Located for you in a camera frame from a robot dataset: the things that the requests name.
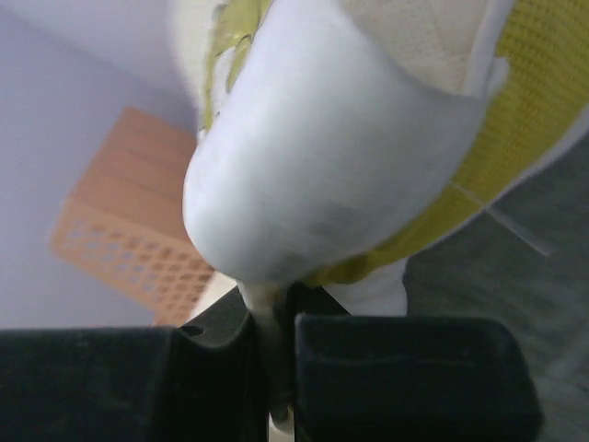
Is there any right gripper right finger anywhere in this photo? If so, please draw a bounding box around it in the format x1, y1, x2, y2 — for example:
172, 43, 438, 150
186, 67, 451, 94
284, 281, 544, 442

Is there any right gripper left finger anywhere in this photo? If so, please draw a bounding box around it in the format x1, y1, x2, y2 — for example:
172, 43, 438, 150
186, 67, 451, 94
1, 290, 268, 441

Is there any cream yellow pillow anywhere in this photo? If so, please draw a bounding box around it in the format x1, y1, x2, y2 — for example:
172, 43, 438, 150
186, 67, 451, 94
169, 1, 588, 433

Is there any orange plastic file organizer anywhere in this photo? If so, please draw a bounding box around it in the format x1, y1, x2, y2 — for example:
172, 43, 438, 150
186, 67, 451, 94
51, 108, 214, 326

